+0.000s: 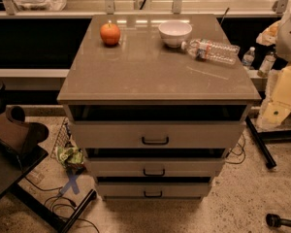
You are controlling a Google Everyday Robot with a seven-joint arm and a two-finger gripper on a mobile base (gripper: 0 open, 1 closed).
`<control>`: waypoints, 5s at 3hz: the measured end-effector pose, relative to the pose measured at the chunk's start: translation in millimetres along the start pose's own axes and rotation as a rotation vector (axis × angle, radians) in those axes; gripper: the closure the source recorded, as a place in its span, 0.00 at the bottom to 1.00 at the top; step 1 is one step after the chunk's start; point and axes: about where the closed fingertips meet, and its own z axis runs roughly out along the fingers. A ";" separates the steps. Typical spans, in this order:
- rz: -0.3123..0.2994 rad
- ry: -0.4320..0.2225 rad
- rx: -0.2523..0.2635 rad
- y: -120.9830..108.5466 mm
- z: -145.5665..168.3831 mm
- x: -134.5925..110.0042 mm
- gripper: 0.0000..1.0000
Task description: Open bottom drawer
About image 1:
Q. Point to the grey bottom drawer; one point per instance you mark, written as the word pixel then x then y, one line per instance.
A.
pixel 153 190

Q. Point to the grey drawer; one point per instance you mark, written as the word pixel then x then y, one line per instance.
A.
pixel 154 167
pixel 156 134
pixel 153 190

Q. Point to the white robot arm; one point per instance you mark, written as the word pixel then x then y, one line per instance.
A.
pixel 276 107

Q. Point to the grey drawer cabinet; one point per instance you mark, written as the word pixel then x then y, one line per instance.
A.
pixel 140 79

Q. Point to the grey top drawer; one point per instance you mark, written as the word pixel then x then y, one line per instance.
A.
pixel 156 134

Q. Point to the grey middle drawer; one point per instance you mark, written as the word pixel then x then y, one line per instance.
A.
pixel 154 167

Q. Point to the white bowl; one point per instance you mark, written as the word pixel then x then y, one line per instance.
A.
pixel 174 32

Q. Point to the clear plastic water bottle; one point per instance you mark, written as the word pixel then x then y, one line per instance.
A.
pixel 203 49

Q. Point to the red apple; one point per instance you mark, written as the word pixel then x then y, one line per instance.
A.
pixel 110 34

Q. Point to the green crumpled bag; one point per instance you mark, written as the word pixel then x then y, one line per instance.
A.
pixel 69 157

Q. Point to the blue tape cross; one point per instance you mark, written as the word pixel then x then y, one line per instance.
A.
pixel 71 183

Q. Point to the small water bottle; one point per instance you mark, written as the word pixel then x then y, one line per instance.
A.
pixel 248 58

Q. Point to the small yellowish bottle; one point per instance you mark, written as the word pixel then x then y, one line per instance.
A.
pixel 267 64

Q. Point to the black stand leg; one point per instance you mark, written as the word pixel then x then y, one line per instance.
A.
pixel 270 162

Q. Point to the brown curved object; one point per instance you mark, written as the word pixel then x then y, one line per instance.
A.
pixel 18 137

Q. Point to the black table left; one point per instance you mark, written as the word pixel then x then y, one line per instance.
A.
pixel 12 172

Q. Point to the black cylinder on floor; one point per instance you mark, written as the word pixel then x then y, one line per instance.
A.
pixel 276 221

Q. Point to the wire basket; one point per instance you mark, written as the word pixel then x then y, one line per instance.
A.
pixel 62 138

